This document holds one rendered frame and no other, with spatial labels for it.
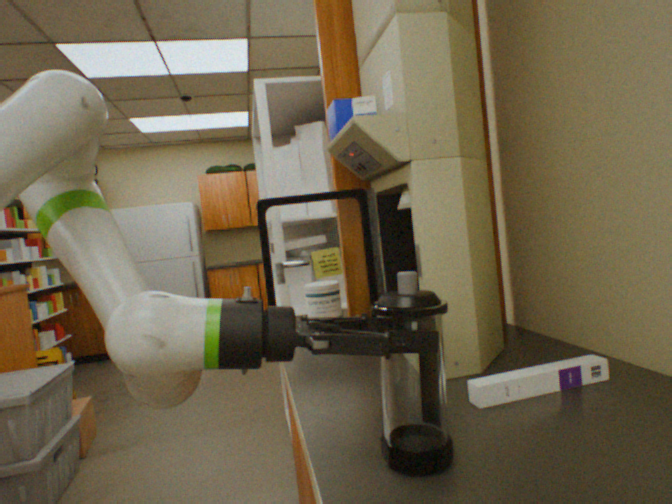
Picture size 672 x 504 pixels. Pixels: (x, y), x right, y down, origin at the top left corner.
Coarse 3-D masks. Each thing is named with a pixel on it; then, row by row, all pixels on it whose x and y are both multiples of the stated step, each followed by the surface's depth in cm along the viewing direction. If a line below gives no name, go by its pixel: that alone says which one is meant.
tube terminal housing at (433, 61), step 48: (384, 48) 102; (432, 48) 95; (432, 96) 95; (480, 96) 112; (432, 144) 95; (480, 144) 110; (384, 192) 122; (432, 192) 96; (480, 192) 107; (432, 240) 96; (480, 240) 105; (384, 288) 125; (432, 288) 96; (480, 288) 102; (480, 336) 100
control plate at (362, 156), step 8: (352, 144) 104; (344, 152) 114; (352, 152) 109; (360, 152) 105; (344, 160) 120; (352, 160) 115; (360, 160) 111; (368, 160) 107; (352, 168) 121; (360, 168) 116; (368, 168) 112; (376, 168) 108
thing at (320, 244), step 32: (320, 192) 124; (288, 224) 124; (320, 224) 124; (352, 224) 125; (288, 256) 124; (320, 256) 125; (352, 256) 125; (288, 288) 125; (320, 288) 125; (352, 288) 126
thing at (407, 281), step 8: (400, 272) 66; (408, 272) 65; (400, 280) 65; (408, 280) 64; (416, 280) 65; (400, 288) 65; (408, 288) 64; (416, 288) 65; (384, 296) 64; (392, 296) 63; (400, 296) 63; (408, 296) 62; (416, 296) 62; (424, 296) 62; (432, 296) 63; (384, 304) 63; (392, 304) 62; (400, 304) 62; (408, 304) 61; (416, 304) 61; (424, 304) 61; (432, 304) 62
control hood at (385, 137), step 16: (352, 128) 96; (368, 128) 93; (384, 128) 93; (400, 128) 94; (336, 144) 113; (368, 144) 98; (384, 144) 93; (400, 144) 94; (384, 160) 100; (400, 160) 94; (368, 176) 118
